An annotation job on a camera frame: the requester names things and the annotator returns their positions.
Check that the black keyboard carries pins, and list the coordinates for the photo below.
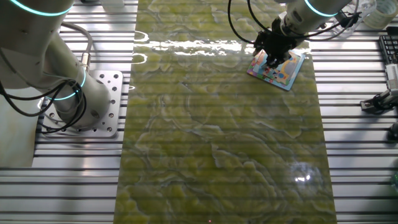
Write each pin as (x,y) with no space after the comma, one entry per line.
(389,48)

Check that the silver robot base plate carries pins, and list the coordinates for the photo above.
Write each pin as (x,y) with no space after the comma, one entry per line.
(113,93)

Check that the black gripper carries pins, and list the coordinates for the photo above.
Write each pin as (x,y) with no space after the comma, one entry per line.
(278,42)

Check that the green marble pattern mat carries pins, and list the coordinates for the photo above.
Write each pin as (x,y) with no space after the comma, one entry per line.
(202,140)

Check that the clear plastic water bottle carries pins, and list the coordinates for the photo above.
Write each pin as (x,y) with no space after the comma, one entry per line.
(395,181)

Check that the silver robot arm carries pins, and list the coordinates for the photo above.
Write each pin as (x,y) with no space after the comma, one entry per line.
(18,46)

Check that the clear plastic cup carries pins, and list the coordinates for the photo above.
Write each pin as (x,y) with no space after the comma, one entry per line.
(368,4)

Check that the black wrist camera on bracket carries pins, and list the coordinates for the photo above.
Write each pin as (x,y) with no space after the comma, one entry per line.
(348,19)

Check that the grey camera box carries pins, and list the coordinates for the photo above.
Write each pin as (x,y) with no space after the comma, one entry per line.
(392,76)

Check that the bus picture puzzle board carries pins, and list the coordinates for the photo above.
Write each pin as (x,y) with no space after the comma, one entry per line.
(289,74)

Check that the colourful jigsaw puzzle piece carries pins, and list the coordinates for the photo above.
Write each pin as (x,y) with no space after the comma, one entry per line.
(262,63)

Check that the black round knob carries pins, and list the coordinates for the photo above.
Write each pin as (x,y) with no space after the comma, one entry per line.
(394,131)

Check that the translucent tape roll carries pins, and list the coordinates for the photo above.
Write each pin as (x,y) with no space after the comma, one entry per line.
(374,20)

